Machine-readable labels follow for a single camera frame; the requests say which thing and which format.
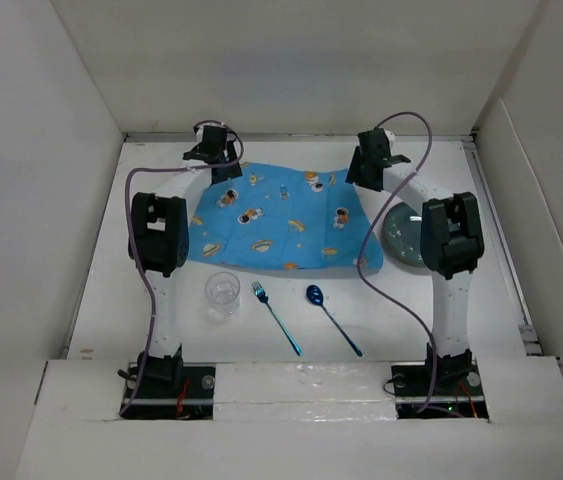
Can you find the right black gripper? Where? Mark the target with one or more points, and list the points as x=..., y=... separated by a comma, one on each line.
x=354, y=174

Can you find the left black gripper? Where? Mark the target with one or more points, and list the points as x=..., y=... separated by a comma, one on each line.
x=229, y=171

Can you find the teal ceramic plate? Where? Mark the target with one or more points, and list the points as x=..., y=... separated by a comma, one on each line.
x=401, y=235

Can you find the blue astronaut print placemat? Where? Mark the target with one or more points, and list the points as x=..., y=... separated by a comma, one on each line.
x=277, y=218

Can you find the clear plastic cup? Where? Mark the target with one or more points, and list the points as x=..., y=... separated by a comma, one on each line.
x=222, y=291

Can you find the blue metal spoon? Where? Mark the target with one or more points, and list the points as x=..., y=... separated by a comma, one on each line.
x=315, y=296

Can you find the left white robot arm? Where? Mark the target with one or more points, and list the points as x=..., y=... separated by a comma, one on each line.
x=158, y=238

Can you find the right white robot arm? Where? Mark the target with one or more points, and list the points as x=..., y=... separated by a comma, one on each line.
x=451, y=239

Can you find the blue metal fork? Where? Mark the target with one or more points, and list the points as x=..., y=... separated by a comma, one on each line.
x=263, y=298

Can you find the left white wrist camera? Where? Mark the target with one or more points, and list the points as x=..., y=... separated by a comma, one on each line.
x=199, y=132

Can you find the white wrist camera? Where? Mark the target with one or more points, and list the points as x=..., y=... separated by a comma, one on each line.
x=199, y=132
x=391, y=138

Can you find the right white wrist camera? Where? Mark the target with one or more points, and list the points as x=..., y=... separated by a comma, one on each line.
x=391, y=138

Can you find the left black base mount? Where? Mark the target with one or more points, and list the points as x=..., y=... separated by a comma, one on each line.
x=188, y=398

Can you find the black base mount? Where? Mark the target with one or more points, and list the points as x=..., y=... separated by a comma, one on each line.
x=188, y=398
x=457, y=395

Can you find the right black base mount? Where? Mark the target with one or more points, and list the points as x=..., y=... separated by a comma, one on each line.
x=457, y=395

